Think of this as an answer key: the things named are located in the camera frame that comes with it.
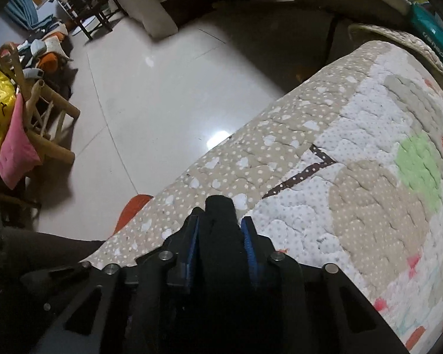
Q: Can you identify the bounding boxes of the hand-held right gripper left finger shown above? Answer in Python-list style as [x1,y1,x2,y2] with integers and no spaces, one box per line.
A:
[20,207,207,354]

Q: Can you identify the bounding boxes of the beige sofa cushion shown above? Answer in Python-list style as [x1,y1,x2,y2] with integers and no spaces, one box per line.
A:
[107,0,180,40]

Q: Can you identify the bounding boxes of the pile of clothes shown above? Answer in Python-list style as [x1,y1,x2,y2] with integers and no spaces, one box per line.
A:
[17,22,75,83]

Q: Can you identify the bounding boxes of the printed quilted blanket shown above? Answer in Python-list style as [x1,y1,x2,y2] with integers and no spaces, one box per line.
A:
[92,40,443,354]

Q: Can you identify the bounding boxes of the dark wooden stool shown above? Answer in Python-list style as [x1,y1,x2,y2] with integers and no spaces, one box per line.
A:
[61,0,122,41]

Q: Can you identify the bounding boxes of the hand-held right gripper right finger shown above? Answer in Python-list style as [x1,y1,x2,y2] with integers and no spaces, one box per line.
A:
[240,216,410,354]

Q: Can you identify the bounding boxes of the light wooden chair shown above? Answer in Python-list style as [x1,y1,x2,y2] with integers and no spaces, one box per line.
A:
[0,43,81,209]

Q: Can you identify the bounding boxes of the black pants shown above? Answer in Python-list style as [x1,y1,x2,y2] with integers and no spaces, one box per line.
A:
[170,195,257,354]

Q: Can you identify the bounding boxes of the blue cloth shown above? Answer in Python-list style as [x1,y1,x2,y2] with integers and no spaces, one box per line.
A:
[4,0,42,31]

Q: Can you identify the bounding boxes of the pink cloth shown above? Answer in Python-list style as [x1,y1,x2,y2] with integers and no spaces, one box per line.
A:
[0,92,44,191]

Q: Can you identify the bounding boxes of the teal box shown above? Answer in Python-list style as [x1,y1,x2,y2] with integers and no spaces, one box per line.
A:
[409,0,443,79]

